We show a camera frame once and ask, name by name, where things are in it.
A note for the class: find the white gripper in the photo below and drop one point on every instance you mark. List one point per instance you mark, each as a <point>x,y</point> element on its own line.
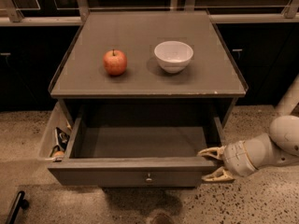
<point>235,158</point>

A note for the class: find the grey top drawer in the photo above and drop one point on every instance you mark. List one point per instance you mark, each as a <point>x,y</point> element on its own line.
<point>124,145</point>

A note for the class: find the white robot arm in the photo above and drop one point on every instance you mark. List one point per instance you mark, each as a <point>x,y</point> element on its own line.
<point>278,147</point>

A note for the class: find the grey drawer cabinet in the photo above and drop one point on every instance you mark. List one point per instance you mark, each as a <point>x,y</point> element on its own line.
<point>210,74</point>

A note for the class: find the white ceramic bowl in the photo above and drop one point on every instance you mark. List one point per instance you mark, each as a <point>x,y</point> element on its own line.
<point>173,56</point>

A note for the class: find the red apple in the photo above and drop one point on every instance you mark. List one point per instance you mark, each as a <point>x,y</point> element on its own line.
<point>115,62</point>

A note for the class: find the snack bag in bin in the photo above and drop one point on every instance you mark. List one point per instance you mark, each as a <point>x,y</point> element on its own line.
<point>61,142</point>

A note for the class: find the translucent plastic bin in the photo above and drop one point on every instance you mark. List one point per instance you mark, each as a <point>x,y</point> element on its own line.
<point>48,141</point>

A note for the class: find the metal railing frame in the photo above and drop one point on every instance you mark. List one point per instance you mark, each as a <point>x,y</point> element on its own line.
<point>75,12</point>

